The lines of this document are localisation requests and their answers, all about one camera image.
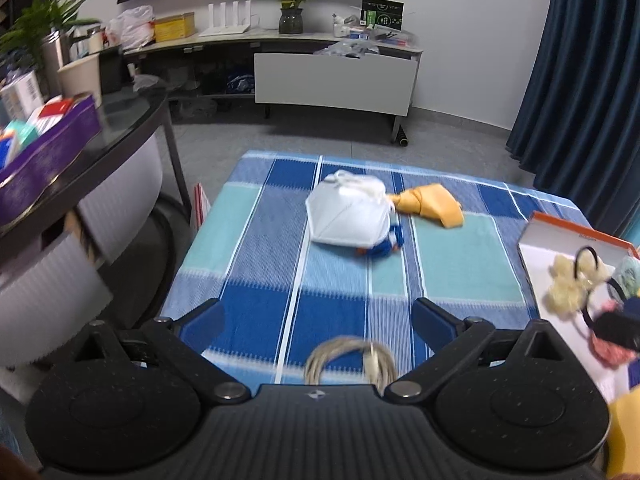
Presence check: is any white barcode box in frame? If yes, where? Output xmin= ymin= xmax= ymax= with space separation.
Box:
xmin=0 ymin=70 xmax=45 ymax=121

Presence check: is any white face mask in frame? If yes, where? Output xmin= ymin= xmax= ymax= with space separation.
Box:
xmin=305 ymin=170 xmax=394 ymax=249

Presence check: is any clear plastic bag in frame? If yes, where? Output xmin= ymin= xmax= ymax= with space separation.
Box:
xmin=312 ymin=41 xmax=381 ymax=60

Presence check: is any purple tray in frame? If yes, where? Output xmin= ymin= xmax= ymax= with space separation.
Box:
xmin=0 ymin=94 xmax=104 ymax=227

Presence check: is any beige rope coil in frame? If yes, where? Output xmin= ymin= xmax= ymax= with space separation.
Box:
xmin=303 ymin=335 xmax=399 ymax=394

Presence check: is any white drawer front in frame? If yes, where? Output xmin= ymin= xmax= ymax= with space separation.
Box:
xmin=253 ymin=52 xmax=420 ymax=117

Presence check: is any red box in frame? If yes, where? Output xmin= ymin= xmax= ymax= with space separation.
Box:
xmin=27 ymin=96 xmax=76 ymax=134

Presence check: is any blue white small toy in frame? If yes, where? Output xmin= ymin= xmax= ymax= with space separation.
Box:
xmin=357 ymin=217 xmax=405 ymax=257

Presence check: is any green black box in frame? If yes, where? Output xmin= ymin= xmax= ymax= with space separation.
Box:
xmin=361 ymin=0 xmax=405 ymax=31

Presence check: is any pink plush scrunchie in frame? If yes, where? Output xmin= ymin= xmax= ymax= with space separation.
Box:
xmin=587 ymin=300 xmax=640 ymax=372

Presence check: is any cream plush scrunchie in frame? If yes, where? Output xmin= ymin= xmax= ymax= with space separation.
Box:
xmin=544 ymin=245 xmax=632 ymax=334

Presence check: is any steel bottle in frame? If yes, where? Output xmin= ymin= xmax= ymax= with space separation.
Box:
xmin=40 ymin=30 xmax=71 ymax=97

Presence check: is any blue checked tablecloth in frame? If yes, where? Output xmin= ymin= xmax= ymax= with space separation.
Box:
xmin=160 ymin=150 xmax=594 ymax=387

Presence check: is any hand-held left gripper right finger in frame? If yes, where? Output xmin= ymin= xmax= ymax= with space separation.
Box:
xmin=387 ymin=297 xmax=571 ymax=404

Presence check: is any white paper cup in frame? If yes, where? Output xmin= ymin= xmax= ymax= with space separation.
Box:
xmin=56 ymin=54 xmax=104 ymax=109

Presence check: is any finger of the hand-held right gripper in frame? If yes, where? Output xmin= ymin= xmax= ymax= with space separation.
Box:
xmin=594 ymin=296 xmax=640 ymax=352

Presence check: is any leafy green plant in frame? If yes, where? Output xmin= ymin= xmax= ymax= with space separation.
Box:
xmin=0 ymin=0 xmax=102 ymax=67

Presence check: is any clear plastic tray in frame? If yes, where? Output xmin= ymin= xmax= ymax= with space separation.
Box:
xmin=350 ymin=27 xmax=417 ymax=47

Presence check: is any orange white cardboard box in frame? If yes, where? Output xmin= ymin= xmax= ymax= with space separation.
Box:
xmin=517 ymin=211 xmax=640 ymax=407

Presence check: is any orange cloth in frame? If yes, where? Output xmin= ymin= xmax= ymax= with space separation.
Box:
xmin=390 ymin=183 xmax=465 ymax=229

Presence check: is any grey television stand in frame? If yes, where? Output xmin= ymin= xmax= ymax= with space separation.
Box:
xmin=122 ymin=30 xmax=424 ymax=134

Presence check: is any blue curtain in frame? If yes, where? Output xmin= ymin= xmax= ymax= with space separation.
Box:
xmin=504 ymin=0 xmax=640 ymax=237

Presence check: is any yellow box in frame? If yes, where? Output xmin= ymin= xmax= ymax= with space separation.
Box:
xmin=152 ymin=12 xmax=196 ymax=44

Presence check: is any teal box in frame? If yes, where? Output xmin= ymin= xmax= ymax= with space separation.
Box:
xmin=7 ymin=120 xmax=40 ymax=154

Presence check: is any white plastic bag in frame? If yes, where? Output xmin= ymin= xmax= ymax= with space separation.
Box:
xmin=107 ymin=6 xmax=156 ymax=51

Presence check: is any round black glass table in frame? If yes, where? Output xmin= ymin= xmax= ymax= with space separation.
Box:
xmin=0 ymin=75 xmax=194 ymax=262

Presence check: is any white router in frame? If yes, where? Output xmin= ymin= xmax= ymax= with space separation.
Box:
xmin=199 ymin=2 xmax=251 ymax=38

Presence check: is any white ribbed cabinet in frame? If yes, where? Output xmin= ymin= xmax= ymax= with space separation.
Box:
xmin=0 ymin=147 xmax=166 ymax=367

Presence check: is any teal plush scrunchie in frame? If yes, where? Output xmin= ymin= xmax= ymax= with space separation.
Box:
xmin=612 ymin=255 xmax=640 ymax=297

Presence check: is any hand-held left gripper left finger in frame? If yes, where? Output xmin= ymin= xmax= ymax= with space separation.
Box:
xmin=75 ymin=298 xmax=253 ymax=404

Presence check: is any red white paper bag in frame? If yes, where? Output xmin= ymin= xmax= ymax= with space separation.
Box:
xmin=192 ymin=182 xmax=214 ymax=234

